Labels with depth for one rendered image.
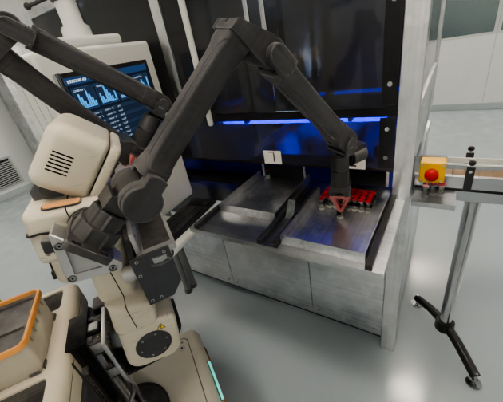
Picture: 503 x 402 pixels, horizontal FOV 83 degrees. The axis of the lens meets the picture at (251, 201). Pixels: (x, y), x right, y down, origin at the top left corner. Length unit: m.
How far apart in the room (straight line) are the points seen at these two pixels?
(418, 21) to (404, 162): 0.41
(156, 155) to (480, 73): 5.40
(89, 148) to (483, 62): 5.44
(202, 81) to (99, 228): 0.33
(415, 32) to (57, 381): 1.31
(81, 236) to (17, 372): 0.49
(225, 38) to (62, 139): 0.38
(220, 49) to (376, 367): 1.54
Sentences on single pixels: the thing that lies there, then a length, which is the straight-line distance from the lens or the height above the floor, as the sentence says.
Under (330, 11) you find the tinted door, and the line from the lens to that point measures 1.07.
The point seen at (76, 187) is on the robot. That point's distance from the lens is 0.72.
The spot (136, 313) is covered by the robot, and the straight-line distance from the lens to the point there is 0.91.
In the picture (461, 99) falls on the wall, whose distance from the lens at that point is 5.75.
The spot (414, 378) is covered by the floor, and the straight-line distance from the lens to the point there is 1.72.
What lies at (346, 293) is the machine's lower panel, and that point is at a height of 0.32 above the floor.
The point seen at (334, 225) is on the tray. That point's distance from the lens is 1.00.
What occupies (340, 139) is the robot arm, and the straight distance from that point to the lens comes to 0.85.
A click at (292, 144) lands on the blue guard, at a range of 1.18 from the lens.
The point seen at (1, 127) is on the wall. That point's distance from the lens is 5.88.
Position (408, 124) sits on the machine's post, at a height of 1.16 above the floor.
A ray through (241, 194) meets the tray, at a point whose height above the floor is 0.88.
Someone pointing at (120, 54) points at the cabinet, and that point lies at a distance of 1.35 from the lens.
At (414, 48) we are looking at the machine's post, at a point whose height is 1.37.
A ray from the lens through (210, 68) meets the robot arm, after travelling 0.57.
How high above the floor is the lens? 1.45
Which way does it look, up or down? 28 degrees down
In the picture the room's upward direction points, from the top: 11 degrees counter-clockwise
